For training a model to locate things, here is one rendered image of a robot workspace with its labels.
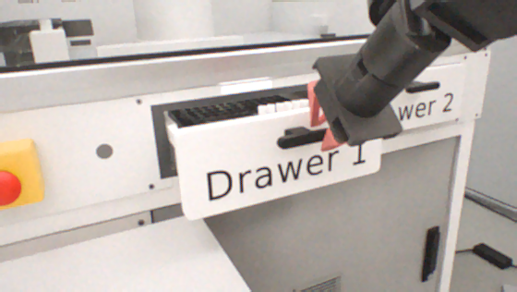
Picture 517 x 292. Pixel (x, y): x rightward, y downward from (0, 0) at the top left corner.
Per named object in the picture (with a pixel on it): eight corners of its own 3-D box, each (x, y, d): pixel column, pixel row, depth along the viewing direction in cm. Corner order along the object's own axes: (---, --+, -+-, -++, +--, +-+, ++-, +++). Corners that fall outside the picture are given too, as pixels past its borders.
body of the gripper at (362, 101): (355, 62, 46) (391, 17, 40) (394, 139, 43) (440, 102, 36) (307, 67, 43) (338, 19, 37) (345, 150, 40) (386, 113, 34)
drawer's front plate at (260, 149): (379, 171, 58) (385, 97, 54) (186, 222, 47) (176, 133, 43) (371, 166, 60) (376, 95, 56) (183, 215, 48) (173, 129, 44)
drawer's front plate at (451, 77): (460, 117, 81) (467, 64, 77) (343, 143, 70) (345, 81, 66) (452, 115, 83) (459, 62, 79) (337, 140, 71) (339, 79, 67)
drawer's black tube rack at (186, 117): (310, 146, 64) (311, 107, 61) (206, 169, 57) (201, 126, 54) (253, 115, 83) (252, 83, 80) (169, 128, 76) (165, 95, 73)
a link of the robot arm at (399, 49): (403, 32, 30) (466, 50, 31) (393, -30, 33) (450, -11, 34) (357, 85, 36) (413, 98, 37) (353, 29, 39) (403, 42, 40)
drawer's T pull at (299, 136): (334, 139, 48) (335, 128, 48) (280, 151, 45) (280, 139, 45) (318, 131, 51) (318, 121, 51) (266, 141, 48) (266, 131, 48)
